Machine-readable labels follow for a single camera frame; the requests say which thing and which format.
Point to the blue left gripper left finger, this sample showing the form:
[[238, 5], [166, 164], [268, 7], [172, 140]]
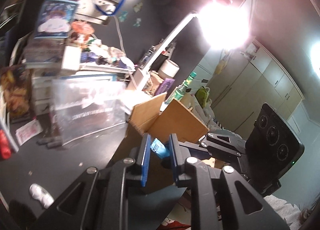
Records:
[[144, 159]]

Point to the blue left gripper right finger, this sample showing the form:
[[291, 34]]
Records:
[[177, 161]]

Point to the small blue clip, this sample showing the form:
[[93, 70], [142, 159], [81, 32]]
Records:
[[159, 149]]

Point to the white ghost shaped case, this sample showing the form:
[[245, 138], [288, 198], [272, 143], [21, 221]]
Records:
[[38, 193]]

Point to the black plush yellow eyes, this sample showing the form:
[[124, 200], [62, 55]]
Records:
[[21, 214]]

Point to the brown cardboard box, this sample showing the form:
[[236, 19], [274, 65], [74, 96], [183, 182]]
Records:
[[147, 118]]

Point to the green bottle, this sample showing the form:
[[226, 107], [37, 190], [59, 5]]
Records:
[[179, 91]]

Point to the clear zip bag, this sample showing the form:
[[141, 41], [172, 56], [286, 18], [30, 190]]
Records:
[[82, 107]]

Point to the black marker pen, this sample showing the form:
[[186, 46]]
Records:
[[51, 142]]

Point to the white drawer unit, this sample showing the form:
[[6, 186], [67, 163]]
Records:
[[41, 81]]

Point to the pink white sachet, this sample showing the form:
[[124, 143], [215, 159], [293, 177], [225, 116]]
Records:
[[28, 131]]

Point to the orange figure toy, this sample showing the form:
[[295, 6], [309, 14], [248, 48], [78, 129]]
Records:
[[81, 33]]

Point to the white desk lamp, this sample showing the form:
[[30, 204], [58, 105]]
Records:
[[215, 27]]

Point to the red plastic bottle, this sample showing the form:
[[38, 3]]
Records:
[[4, 146]]

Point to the blue Cinnamoroll box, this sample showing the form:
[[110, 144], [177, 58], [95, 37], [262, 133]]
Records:
[[55, 18]]

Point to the white wall power socket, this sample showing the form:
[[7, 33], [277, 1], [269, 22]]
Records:
[[94, 11]]

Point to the white wire shelf rack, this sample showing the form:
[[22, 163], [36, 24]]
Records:
[[12, 143]]

